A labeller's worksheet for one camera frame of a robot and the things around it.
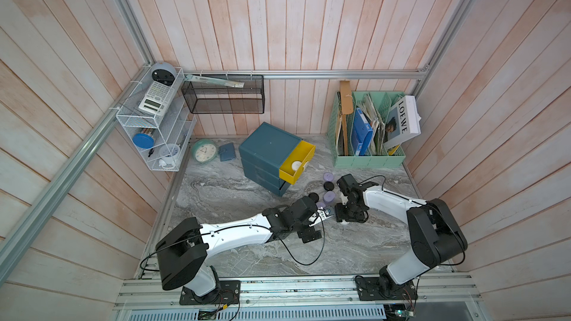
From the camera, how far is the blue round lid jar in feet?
2.55

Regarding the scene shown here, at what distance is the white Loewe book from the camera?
2.94 feet

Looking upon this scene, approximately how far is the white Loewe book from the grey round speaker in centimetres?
95

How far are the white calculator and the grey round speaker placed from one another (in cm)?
1

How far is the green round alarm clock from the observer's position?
3.39 ft

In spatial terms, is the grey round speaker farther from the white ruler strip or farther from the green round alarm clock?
the green round alarm clock

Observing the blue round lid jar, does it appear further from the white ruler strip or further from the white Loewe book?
the white Loewe book
